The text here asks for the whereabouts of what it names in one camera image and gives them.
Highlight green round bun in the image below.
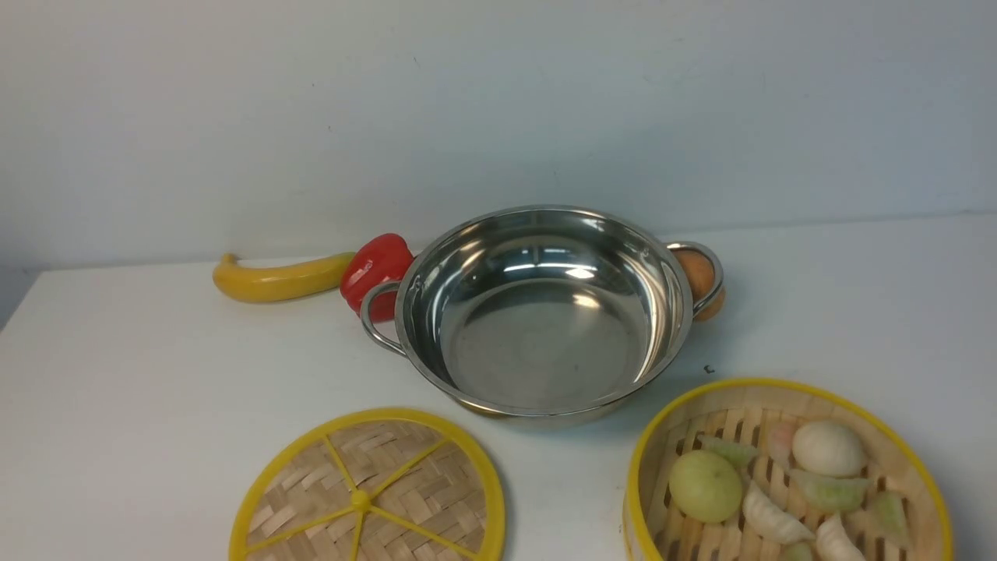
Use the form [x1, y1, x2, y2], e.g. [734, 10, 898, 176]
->
[668, 450, 744, 524]

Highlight yellow toy banana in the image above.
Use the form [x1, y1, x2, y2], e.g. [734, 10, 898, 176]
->
[211, 252, 355, 303]

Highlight stainless steel pot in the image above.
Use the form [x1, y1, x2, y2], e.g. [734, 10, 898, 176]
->
[359, 205, 725, 425]

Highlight pink dumpling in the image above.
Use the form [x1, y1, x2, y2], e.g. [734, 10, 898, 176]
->
[766, 420, 798, 472]

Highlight orange toy egg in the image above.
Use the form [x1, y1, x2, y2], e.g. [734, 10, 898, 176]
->
[673, 249, 727, 323]

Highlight yellow woven bamboo steamer lid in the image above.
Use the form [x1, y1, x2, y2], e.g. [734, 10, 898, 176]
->
[228, 408, 508, 560]

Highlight green dumpling far right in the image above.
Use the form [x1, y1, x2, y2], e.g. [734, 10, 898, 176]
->
[868, 490, 912, 549]

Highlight small green dumpling top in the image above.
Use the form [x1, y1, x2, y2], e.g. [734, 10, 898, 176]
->
[697, 434, 759, 470]

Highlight red toy bell pepper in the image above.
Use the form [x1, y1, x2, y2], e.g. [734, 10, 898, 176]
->
[340, 233, 414, 316]

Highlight yellow rimmed bamboo steamer basket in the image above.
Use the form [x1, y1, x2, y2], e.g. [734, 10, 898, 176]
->
[621, 379, 955, 560]

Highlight green dumpling right of centre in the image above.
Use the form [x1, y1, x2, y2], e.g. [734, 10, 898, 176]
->
[788, 468, 870, 513]

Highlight white dumpling lower right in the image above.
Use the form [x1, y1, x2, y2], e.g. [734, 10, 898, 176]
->
[816, 513, 865, 561]

